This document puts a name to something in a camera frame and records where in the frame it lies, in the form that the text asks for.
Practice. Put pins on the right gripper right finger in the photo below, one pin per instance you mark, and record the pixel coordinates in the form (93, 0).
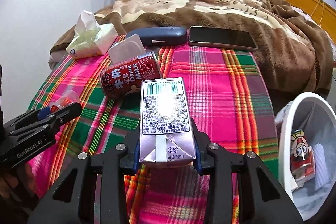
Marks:
(203, 163)

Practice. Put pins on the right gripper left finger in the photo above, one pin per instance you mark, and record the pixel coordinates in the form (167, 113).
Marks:
(132, 163)

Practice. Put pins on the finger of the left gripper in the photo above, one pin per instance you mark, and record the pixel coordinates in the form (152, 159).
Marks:
(26, 122)
(43, 113)

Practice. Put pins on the clear plastic cup wrapper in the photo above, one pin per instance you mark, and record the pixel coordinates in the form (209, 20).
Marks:
(67, 108)

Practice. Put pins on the silver blue milk carton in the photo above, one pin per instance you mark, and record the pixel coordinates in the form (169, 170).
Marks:
(166, 137)

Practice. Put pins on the cartoon face milk can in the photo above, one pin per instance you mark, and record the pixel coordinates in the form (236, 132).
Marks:
(302, 164)

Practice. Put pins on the white foam fruit net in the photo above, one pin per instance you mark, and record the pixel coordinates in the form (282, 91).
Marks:
(321, 172)

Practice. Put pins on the white round trash bin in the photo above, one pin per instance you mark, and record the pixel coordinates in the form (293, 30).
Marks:
(311, 113)

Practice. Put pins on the red drink milk can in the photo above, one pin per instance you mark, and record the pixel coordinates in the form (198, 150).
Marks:
(126, 77)

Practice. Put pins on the pink plaid cloth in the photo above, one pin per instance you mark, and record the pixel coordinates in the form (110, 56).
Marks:
(227, 99)

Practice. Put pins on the tissue pack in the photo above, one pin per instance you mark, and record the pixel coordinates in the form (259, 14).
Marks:
(90, 38)

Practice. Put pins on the dark blue glasses case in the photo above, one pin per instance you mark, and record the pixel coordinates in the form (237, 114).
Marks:
(160, 36)

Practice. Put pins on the black smartphone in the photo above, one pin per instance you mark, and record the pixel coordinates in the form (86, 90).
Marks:
(221, 38)

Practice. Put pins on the brown fleece blanket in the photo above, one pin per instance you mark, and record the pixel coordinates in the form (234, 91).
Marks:
(294, 54)

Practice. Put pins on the wooden headboard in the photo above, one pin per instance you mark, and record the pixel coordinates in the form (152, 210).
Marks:
(321, 12)

